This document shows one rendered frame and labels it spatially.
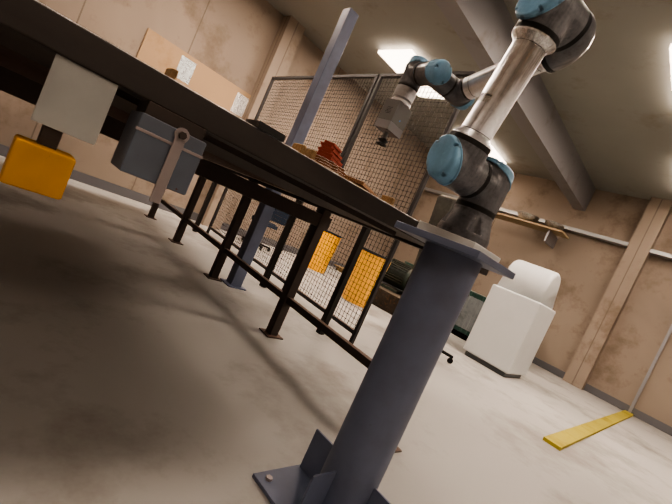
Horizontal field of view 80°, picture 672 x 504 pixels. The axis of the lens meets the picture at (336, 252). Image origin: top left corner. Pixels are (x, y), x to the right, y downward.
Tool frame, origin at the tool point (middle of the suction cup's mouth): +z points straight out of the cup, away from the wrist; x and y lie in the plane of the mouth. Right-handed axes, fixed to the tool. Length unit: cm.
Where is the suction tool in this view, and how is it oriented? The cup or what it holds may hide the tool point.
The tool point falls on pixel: (381, 144)
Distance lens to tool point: 147.4
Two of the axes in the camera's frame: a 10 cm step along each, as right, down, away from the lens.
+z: -4.3, 9.0, 0.9
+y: -6.1, -2.2, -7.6
